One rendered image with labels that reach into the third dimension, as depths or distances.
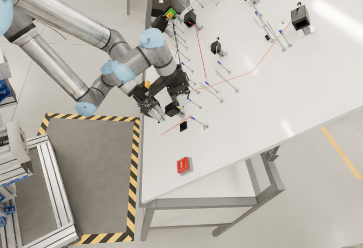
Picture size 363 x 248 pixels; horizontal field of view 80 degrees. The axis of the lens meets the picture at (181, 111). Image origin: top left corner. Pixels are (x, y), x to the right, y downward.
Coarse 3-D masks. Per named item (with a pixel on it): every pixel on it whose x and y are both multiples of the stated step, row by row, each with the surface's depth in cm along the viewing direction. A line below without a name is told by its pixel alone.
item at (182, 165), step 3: (180, 159) 84; (183, 159) 83; (186, 159) 82; (177, 162) 84; (180, 162) 83; (183, 162) 82; (186, 162) 81; (177, 165) 83; (180, 165) 82; (183, 165) 81; (186, 165) 80; (177, 168) 83; (180, 168) 82; (183, 168) 81; (186, 168) 80; (177, 171) 82; (180, 171) 81; (183, 171) 81
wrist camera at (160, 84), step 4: (156, 80) 84; (160, 80) 81; (164, 80) 79; (168, 80) 79; (152, 84) 85; (156, 84) 83; (160, 84) 80; (164, 84) 80; (152, 88) 84; (156, 88) 82; (160, 88) 82; (152, 92) 84; (156, 92) 84
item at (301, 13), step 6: (300, 6) 67; (294, 12) 68; (300, 12) 66; (306, 12) 66; (294, 18) 67; (300, 18) 66; (306, 18) 65; (294, 24) 68; (300, 24) 68; (306, 24) 67; (306, 30) 73; (312, 30) 71; (300, 36) 73
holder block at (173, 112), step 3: (171, 102) 95; (168, 105) 96; (171, 105) 94; (174, 105) 93; (165, 108) 96; (171, 108) 93; (174, 108) 92; (165, 111) 95; (168, 111) 94; (171, 111) 93; (174, 111) 94; (177, 111) 94; (165, 114) 95; (168, 114) 95; (171, 114) 95; (174, 114) 95
